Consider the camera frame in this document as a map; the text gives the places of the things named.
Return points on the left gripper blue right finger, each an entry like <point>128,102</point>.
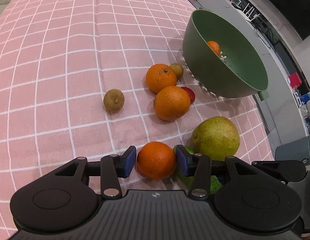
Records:
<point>198,166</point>

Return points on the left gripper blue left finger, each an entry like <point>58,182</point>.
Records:
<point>112,168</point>

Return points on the orange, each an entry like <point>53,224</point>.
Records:
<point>171,103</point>
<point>156,160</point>
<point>160,76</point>

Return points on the brown small fruit lone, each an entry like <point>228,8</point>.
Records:
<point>114,100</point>

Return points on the green cucumber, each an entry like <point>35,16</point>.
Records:
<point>187,164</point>

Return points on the yellow green pear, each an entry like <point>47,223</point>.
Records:
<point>216,137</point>

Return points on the orange beside red fruit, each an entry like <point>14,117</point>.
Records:
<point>171,103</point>

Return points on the small red fruit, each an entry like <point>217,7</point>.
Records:
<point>190,93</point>

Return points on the brown small fruit near bowl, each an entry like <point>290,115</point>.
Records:
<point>178,70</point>

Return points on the green colander bowl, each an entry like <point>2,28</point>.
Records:
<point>238,72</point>

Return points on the pink checked tablecloth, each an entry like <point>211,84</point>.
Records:
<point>58,59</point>

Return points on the white wifi router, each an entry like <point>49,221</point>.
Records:
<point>249,13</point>

